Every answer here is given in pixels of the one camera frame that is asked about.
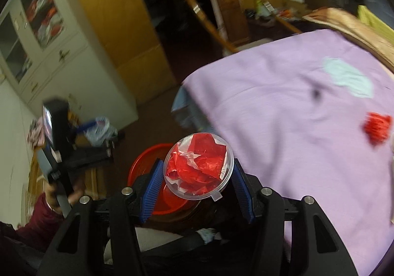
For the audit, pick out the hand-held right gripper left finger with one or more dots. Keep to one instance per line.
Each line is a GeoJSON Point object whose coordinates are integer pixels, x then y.
{"type": "Point", "coordinates": [152, 186]}

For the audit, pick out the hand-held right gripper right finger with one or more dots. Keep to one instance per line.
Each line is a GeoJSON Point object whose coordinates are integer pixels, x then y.
{"type": "Point", "coordinates": [241, 193]}

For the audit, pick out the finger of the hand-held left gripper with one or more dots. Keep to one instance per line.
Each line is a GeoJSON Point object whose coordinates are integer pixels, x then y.
{"type": "Point", "coordinates": [87, 125]}
{"type": "Point", "coordinates": [92, 157]}

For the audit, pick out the red plastic basket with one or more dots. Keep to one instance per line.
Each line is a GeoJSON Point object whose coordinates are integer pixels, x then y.
{"type": "Point", "coordinates": [142, 161]}

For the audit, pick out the clear round plastic container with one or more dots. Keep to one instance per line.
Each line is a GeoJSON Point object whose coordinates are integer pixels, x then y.
{"type": "Point", "coordinates": [198, 165]}

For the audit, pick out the person's left forearm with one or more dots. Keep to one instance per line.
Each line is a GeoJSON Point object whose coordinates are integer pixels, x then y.
{"type": "Point", "coordinates": [34, 223]}

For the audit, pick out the person's left hand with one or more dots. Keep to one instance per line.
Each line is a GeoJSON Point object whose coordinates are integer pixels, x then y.
{"type": "Point", "coordinates": [51, 200]}

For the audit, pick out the bin with white plastic bag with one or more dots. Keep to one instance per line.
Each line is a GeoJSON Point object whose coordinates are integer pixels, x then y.
{"type": "Point", "coordinates": [100, 129]}

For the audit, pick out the patterned pink cloth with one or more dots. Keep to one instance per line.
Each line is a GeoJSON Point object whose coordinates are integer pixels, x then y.
{"type": "Point", "coordinates": [35, 134]}

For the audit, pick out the stacked wooden boards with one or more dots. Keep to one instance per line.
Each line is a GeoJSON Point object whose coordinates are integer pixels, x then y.
{"type": "Point", "coordinates": [95, 182]}

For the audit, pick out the white metal cabinet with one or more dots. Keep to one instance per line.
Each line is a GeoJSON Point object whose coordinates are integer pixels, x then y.
{"type": "Point", "coordinates": [92, 79]}

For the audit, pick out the grey fleece garment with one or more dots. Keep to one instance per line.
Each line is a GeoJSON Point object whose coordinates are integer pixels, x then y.
{"type": "Point", "coordinates": [154, 237]}

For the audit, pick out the yellow-brown wooden board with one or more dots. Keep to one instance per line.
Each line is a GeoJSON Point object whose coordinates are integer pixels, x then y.
{"type": "Point", "coordinates": [114, 17]}

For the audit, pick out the red crumpled packet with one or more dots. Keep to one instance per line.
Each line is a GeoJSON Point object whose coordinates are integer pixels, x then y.
{"type": "Point", "coordinates": [377, 126]}

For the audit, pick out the brown patterned pillow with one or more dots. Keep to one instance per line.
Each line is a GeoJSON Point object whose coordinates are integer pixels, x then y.
{"type": "Point", "coordinates": [347, 25]}

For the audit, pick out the yellow cloth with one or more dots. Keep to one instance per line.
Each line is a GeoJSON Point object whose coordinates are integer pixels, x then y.
{"type": "Point", "coordinates": [372, 19]}

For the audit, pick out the wooden chair frame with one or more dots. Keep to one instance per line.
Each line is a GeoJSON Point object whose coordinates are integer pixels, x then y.
{"type": "Point", "coordinates": [197, 9]}

